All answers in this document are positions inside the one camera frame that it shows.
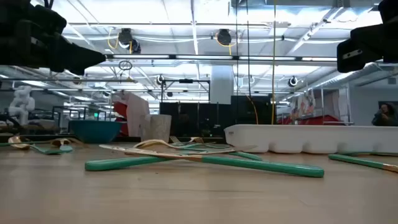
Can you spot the silver ceiling duct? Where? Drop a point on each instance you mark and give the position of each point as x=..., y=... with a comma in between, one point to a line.
x=370, y=70

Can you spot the black partition panels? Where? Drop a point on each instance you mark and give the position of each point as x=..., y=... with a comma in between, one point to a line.
x=217, y=118

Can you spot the red bin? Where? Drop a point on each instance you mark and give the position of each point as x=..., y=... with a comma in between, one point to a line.
x=323, y=119

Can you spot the black metal frame stand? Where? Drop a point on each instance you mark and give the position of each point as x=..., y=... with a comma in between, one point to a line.
x=186, y=81

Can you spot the white pillar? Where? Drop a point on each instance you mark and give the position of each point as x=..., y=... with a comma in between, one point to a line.
x=221, y=84

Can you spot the white plastic cutlery tray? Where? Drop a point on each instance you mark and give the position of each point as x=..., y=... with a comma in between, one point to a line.
x=311, y=137

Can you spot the white cloth board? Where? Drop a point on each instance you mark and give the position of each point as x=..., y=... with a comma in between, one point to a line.
x=136, y=112

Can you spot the long ceiling light bar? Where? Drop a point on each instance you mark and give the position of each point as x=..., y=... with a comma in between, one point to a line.
x=140, y=57

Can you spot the grey patterned mug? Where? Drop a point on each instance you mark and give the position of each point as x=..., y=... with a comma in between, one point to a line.
x=157, y=127

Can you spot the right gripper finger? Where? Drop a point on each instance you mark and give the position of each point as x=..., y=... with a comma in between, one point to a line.
x=363, y=43

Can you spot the green exit sign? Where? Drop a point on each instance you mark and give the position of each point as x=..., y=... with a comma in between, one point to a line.
x=95, y=115

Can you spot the red object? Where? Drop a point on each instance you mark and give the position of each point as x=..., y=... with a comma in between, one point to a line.
x=119, y=112

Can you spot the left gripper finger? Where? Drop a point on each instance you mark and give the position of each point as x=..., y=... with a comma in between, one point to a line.
x=81, y=59

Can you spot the teal bowl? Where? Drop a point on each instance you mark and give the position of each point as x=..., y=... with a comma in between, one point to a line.
x=94, y=132

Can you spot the person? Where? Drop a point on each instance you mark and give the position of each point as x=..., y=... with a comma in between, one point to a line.
x=385, y=116

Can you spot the colourful posters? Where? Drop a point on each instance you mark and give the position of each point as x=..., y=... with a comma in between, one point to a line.
x=306, y=104

